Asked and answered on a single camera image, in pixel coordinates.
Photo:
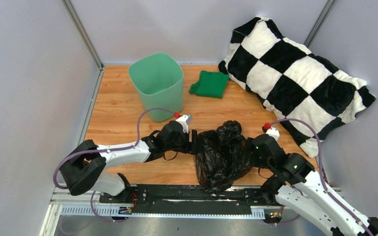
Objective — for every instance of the green plastic trash bin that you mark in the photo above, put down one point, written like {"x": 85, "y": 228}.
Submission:
{"x": 159, "y": 82}

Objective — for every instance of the black white checkered pillow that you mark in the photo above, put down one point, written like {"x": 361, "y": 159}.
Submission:
{"x": 308, "y": 93}

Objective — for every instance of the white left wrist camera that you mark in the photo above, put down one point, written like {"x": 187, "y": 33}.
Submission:
{"x": 184, "y": 121}

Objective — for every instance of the black plastic trash bag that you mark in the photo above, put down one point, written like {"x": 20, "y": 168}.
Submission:
{"x": 220, "y": 160}

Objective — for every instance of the right corner aluminium post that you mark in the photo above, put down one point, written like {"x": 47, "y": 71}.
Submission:
{"x": 322, "y": 17}

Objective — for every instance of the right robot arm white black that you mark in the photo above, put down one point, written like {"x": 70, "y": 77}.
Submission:
{"x": 297, "y": 185}

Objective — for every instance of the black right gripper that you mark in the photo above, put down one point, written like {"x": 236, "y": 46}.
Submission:
{"x": 249, "y": 146}

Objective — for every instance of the aluminium frame rail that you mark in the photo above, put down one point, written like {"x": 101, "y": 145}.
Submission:
{"x": 64, "y": 205}

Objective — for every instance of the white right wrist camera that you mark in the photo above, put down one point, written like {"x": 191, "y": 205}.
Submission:
{"x": 271, "y": 131}

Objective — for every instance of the corner aluminium post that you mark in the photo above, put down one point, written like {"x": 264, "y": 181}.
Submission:
{"x": 322, "y": 17}
{"x": 82, "y": 32}

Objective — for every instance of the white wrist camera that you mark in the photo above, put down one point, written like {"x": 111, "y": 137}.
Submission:
{"x": 184, "y": 121}
{"x": 271, "y": 131}

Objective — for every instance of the left corner aluminium post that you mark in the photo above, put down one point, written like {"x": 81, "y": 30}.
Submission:
{"x": 82, "y": 32}

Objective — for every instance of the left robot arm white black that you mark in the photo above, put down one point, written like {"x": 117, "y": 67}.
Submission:
{"x": 84, "y": 169}

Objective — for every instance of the folded green cloth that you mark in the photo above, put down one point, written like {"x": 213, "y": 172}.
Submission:
{"x": 210, "y": 84}

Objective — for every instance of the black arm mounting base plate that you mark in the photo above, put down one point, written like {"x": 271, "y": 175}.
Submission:
{"x": 191, "y": 200}

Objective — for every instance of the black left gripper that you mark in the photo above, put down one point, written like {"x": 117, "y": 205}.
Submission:
{"x": 190, "y": 147}

